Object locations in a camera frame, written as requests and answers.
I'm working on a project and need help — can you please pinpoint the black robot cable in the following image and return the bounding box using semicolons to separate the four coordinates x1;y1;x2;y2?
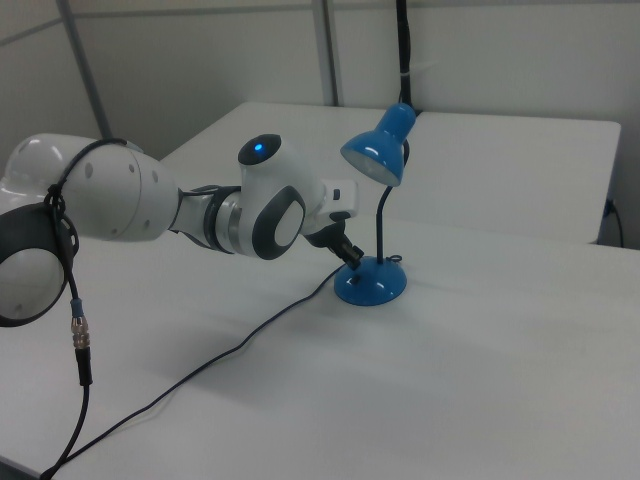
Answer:
41;137;132;479

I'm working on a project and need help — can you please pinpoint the grey slanted partition post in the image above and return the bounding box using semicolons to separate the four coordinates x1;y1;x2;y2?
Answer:
53;0;114;142

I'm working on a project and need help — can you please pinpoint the black lamp power cord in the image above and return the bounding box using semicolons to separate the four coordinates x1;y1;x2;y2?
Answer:
39;253;404;479

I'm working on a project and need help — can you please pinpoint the blue desk lamp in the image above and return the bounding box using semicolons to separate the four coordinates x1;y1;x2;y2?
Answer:
333;102;418;308

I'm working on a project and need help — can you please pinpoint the black wall cable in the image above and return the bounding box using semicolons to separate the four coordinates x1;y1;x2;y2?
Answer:
604;198;626;248

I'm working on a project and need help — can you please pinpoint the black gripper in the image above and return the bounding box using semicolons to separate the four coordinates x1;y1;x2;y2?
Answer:
304;221;366;272

